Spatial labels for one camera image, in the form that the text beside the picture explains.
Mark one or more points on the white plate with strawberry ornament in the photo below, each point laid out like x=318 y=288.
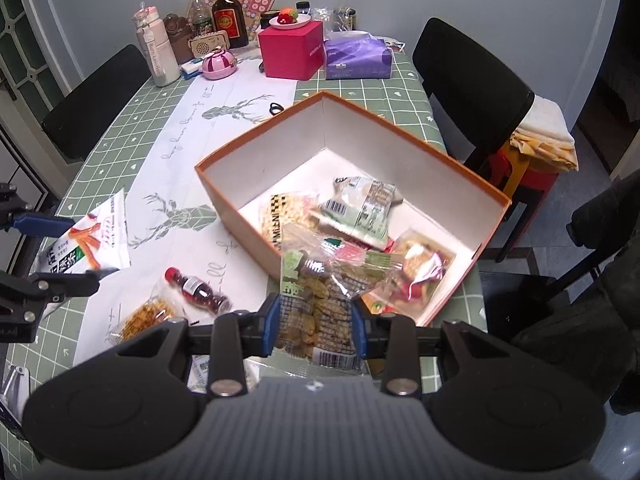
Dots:
x=289 y=19

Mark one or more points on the dark round jar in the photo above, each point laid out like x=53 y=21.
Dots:
x=270 y=19

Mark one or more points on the white water bottle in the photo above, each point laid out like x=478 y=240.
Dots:
x=157 y=50

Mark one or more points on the white ball candy packet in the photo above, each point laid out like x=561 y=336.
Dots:
x=199 y=372

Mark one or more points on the clear bag with jars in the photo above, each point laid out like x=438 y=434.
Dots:
x=337 y=19

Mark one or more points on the clear plastic bottle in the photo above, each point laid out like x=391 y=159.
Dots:
x=200 y=15

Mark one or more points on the clear mixed snack packet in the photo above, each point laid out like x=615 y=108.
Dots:
x=420 y=265

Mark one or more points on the dark jacket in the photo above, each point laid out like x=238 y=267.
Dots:
x=600 y=260

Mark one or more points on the brown liquor bottle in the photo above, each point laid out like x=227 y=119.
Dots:
x=229 y=15

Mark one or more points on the white deer print table runner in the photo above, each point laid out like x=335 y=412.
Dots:
x=200 y=125

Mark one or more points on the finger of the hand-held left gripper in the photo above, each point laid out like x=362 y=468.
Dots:
x=60 y=284
x=45 y=225

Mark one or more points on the magenta box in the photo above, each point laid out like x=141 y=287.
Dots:
x=290 y=52

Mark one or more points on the white packet with orange sticks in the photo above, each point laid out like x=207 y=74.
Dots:
x=95 y=245

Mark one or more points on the blue white small packet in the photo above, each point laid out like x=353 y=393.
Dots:
x=192 y=70

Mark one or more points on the brown wooden ornament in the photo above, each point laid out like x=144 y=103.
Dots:
x=176 y=32

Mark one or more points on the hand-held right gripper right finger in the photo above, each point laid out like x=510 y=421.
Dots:
x=359 y=327

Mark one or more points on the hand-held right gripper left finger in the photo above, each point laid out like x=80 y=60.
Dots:
x=271 y=325

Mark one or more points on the black chair with jacket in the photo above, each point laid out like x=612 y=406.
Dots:
x=520 y=300

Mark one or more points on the green brown raisin packet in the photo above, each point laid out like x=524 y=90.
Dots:
x=310 y=320

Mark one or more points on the pink round case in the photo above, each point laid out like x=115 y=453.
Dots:
x=219 y=66

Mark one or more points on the wooden radio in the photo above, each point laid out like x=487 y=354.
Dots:
x=207 y=44

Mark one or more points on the red stool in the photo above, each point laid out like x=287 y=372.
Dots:
x=530 y=180

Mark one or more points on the orange cardboard box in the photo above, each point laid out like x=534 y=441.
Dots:
x=310 y=160

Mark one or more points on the purple tissue pack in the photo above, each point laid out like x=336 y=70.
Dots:
x=357 y=55

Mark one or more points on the white green snack packet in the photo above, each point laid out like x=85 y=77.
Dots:
x=360 y=210

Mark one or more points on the folded yellow white cloths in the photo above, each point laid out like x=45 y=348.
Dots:
x=542 y=130

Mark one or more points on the puffed rice cake packet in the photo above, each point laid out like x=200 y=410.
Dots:
x=275 y=220

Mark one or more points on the yellow crisp snack packet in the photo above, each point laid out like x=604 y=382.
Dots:
x=145 y=317

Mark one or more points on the small red drink bottle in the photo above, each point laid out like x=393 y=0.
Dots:
x=197 y=290

